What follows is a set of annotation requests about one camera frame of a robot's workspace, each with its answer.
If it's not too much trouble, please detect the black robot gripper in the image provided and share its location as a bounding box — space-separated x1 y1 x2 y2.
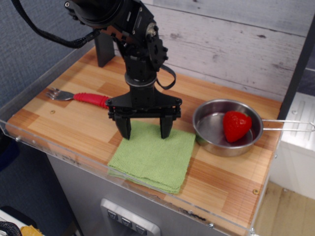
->
105 87 182 140

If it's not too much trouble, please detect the green cloth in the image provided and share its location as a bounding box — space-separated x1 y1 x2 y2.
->
108 120 195 194

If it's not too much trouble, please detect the small steel pan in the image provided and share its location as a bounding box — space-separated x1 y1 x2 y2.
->
192 99 315 157

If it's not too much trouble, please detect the red toy strawberry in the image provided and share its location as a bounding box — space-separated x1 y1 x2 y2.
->
222 111 252 143

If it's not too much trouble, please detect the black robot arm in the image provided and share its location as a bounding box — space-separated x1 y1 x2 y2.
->
65 0 182 139

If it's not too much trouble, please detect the grey button control panel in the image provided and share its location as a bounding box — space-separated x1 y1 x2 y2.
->
100 198 161 236

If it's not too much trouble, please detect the clear acrylic table guard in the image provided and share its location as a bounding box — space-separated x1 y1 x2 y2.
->
0 43 281 236

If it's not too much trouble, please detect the white side cabinet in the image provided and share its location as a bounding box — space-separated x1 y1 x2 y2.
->
270 92 315 199

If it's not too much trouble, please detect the yellow object at corner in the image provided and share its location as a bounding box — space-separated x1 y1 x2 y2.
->
20 225 42 236

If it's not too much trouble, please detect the dark grey vertical post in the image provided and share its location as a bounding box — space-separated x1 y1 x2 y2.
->
94 33 115 67

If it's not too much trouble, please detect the red handled metal fork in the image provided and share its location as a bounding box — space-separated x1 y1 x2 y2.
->
46 88 109 109

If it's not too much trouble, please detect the black braided cable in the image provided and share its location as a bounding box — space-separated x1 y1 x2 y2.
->
10 0 177 90

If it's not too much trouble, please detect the dark grey right post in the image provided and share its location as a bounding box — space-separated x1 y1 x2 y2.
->
277 16 315 120

